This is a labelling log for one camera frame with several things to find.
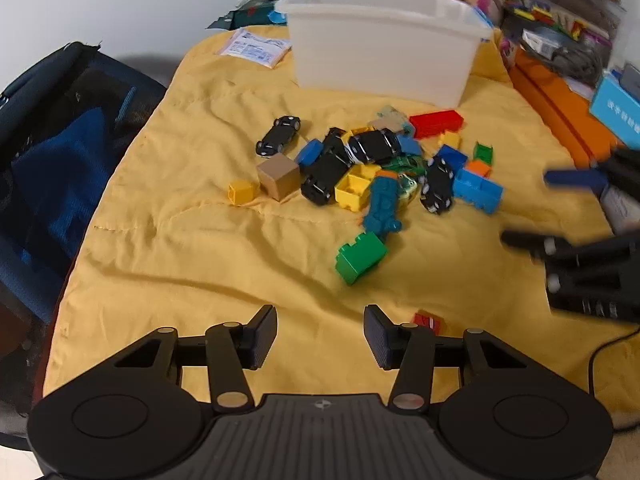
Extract small red brick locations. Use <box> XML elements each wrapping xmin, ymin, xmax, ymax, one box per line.
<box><xmin>413</xmin><ymin>310</ymin><xmax>446</xmax><ymax>336</ymax></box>

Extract large green brick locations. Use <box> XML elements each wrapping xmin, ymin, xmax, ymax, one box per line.
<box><xmin>335</xmin><ymin>232</ymin><xmax>388</xmax><ymax>286</ymax></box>

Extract brown cube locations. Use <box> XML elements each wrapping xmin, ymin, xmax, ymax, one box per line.
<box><xmin>256</xmin><ymin>153</ymin><xmax>301</xmax><ymax>200</ymax></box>

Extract black toy car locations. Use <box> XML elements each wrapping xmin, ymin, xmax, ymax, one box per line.
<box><xmin>255</xmin><ymin>116</ymin><xmax>303</xmax><ymax>157</ymax></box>
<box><xmin>347</xmin><ymin>129</ymin><xmax>403</xmax><ymax>165</ymax></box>
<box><xmin>419</xmin><ymin>156</ymin><xmax>457</xmax><ymax>215</ymax></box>
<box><xmin>320</xmin><ymin>127</ymin><xmax>353</xmax><ymax>161</ymax></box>
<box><xmin>300</xmin><ymin>152</ymin><xmax>353</xmax><ymax>206</ymax></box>

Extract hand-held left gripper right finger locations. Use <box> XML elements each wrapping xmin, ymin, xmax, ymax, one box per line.
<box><xmin>363</xmin><ymin>304</ymin><xmax>532</xmax><ymax>416</ymax></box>

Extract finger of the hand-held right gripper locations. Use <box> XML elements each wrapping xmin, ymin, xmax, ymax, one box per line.
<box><xmin>500</xmin><ymin>230</ymin><xmax>568</xmax><ymax>263</ymax></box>
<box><xmin>544</xmin><ymin>169</ymin><xmax>603</xmax><ymax>192</ymax></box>

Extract long red brick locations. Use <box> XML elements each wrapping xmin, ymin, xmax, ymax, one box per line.
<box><xmin>409</xmin><ymin>110</ymin><xmax>465</xmax><ymax>141</ymax></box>

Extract yellow blanket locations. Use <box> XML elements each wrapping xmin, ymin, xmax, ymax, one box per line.
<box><xmin>42</xmin><ymin>27</ymin><xmax>640</xmax><ymax>426</ymax></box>

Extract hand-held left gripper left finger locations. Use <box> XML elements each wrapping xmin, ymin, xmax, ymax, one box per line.
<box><xmin>107</xmin><ymin>304</ymin><xmax>279</xmax><ymax>416</ymax></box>

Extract white labelled box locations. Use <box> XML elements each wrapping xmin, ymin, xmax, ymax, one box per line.
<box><xmin>522</xmin><ymin>27</ymin><xmax>566</xmax><ymax>58</ymax></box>

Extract grey cable bundle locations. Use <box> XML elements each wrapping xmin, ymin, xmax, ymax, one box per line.
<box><xmin>550</xmin><ymin>42</ymin><xmax>603</xmax><ymax>86</ymax></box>

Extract blue round block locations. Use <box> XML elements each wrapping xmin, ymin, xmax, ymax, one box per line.
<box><xmin>296</xmin><ymin>138</ymin><xmax>325</xmax><ymax>167</ymax></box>

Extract large light blue brick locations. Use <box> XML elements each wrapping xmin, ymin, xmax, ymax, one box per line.
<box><xmin>452</xmin><ymin>167</ymin><xmax>503</xmax><ymax>215</ymax></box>

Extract green printed toy piece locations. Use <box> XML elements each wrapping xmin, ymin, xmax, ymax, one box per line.
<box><xmin>385</xmin><ymin>155</ymin><xmax>426</xmax><ymax>206</ymax></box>

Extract orange box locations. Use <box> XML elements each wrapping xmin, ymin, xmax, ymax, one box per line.
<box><xmin>507</xmin><ymin>47</ymin><xmax>621</xmax><ymax>171</ymax></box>

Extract teal toy train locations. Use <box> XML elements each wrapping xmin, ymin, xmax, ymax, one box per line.
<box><xmin>362</xmin><ymin>170</ymin><xmax>403</xmax><ymax>238</ymax></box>

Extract dark blue brick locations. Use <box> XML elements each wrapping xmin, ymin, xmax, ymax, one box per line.
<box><xmin>437</xmin><ymin>145</ymin><xmax>468</xmax><ymax>171</ymax></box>

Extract dark teal packet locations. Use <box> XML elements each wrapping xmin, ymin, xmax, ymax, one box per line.
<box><xmin>207</xmin><ymin>7</ymin><xmax>288</xmax><ymax>28</ymax></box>

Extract clear storage box colourful toys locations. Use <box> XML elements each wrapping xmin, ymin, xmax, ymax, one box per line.
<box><xmin>500</xmin><ymin>0</ymin><xmax>631</xmax><ymax>61</ymax></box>

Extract large yellow brick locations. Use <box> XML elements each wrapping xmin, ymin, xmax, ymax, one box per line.
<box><xmin>334</xmin><ymin>164</ymin><xmax>383</xmax><ymax>213</ymax></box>

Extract white blue packet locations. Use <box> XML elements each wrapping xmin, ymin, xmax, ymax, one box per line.
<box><xmin>218</xmin><ymin>28</ymin><xmax>292</xmax><ymax>67</ymax></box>

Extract cream block teal print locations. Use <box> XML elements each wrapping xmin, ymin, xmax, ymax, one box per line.
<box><xmin>368</xmin><ymin>105</ymin><xmax>417</xmax><ymax>136</ymax></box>

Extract white plastic bin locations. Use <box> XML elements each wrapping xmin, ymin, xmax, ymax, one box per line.
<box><xmin>274</xmin><ymin>0</ymin><xmax>495</xmax><ymax>110</ymax></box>

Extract light blue box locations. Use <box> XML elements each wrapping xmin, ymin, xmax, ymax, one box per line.
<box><xmin>589</xmin><ymin>62</ymin><xmax>640</xmax><ymax>148</ymax></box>

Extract black cable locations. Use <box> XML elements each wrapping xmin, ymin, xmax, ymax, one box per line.
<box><xmin>587</xmin><ymin>327</ymin><xmax>640</xmax><ymax>431</ymax></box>

